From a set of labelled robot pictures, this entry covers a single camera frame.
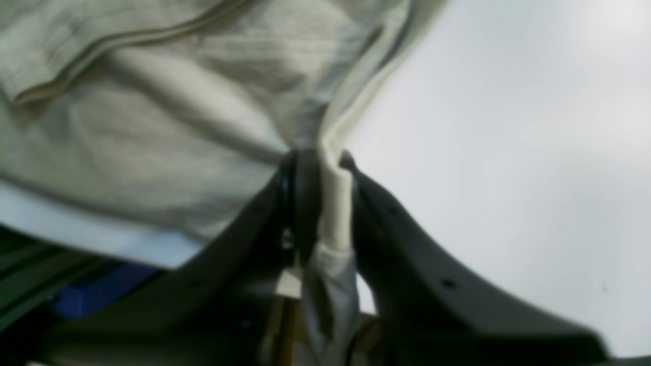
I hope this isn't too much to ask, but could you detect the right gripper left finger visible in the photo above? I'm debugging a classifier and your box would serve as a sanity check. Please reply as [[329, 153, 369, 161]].
[[40, 149, 319, 365]]

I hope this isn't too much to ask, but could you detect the beige grey T-shirt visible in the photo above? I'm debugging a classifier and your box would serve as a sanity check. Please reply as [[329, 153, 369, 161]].
[[0, 0, 449, 270]]

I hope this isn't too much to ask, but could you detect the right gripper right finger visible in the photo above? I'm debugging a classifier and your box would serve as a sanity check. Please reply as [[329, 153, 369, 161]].
[[336, 150, 611, 366]]

